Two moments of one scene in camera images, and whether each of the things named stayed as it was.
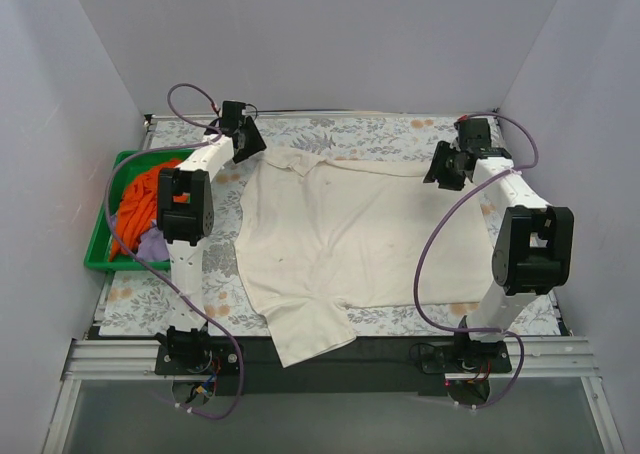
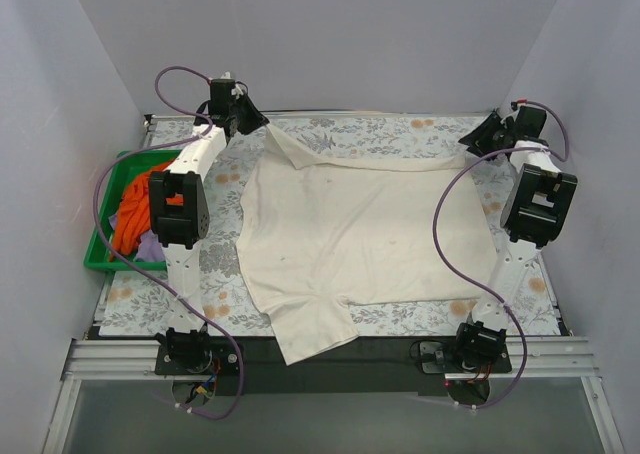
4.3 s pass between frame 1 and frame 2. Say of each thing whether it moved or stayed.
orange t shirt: stayed
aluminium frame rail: stayed
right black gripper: moved
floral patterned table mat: stayed
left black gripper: moved
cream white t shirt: stayed
